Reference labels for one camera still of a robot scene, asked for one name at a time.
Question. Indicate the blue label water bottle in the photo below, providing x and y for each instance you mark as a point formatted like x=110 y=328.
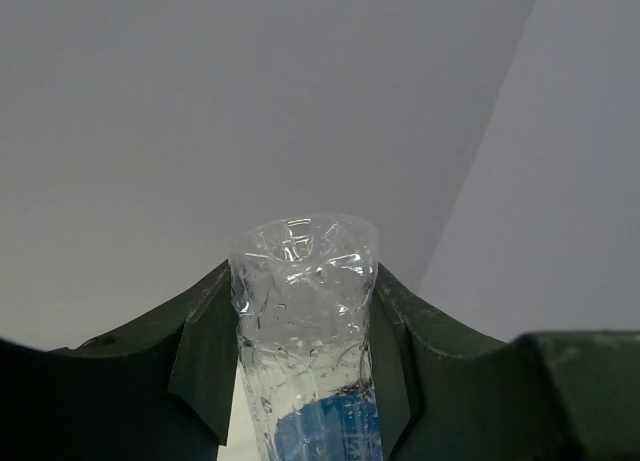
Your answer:
x=302 y=289

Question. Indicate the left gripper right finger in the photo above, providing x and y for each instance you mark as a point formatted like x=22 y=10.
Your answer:
x=448 y=392

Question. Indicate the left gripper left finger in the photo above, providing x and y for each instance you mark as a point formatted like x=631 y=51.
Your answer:
x=159 y=387

